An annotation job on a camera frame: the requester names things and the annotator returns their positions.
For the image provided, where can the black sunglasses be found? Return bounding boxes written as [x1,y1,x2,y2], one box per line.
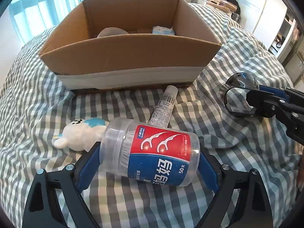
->
[219,72,259,118]

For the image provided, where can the white blue plush toy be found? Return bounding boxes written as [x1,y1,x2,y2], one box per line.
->
[53,117,109,152]

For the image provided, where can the white cream tube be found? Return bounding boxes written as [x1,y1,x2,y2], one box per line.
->
[148,85,178,128]

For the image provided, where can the floss pick clear jar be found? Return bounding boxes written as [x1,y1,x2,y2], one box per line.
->
[99,117,200,187]

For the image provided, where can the blue cloud tissue pack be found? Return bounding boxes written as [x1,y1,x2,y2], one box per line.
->
[152,26,175,36]

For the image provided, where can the white louvred wardrobe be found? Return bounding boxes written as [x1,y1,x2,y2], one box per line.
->
[237,0,287,49]

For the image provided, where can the checkered bed quilt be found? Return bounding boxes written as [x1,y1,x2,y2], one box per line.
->
[1,5,300,227]

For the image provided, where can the white dressing table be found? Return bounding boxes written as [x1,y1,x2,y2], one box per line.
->
[206,0,238,14]

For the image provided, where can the black bag on table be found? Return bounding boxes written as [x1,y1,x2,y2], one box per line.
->
[226,0,241,15]

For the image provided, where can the cardboard box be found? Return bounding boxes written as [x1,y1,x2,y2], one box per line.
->
[39,0,221,90]

